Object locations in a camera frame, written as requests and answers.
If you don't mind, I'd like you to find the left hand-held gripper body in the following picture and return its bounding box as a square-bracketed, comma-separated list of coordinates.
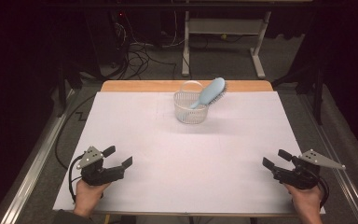
[76, 146, 127, 187]

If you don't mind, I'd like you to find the white plastic basket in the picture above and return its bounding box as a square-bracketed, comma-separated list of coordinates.
[172, 80, 211, 125]

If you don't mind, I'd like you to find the black metal stand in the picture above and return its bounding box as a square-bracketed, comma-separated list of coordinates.
[271, 63, 324, 126]
[56, 59, 84, 118]

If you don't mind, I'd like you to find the person's right hand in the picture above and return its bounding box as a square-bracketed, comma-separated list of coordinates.
[283, 182, 324, 217]

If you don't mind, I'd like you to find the bundle of floor cables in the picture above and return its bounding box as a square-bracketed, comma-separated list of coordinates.
[113, 12, 179, 80]

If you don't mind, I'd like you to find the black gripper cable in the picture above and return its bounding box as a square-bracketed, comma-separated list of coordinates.
[54, 93, 97, 203]
[316, 176, 331, 209]

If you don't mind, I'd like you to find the person's left hand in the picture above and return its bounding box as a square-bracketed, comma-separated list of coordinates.
[74, 179, 112, 217]

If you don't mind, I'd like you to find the aluminium floor rail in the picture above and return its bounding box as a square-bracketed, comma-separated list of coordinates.
[0, 89, 76, 224]
[297, 92, 358, 224]

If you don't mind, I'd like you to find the light blue hairbrush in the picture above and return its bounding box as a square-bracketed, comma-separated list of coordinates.
[189, 77, 228, 110]

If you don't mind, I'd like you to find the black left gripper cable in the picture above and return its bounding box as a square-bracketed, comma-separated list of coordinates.
[54, 93, 97, 203]

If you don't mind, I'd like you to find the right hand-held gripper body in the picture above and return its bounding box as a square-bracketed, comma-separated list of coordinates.
[272, 148, 347, 190]

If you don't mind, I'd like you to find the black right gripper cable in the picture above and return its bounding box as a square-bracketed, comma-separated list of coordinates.
[316, 176, 331, 209]

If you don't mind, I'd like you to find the white metal desk frame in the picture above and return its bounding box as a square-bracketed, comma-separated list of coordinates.
[181, 10, 272, 79]

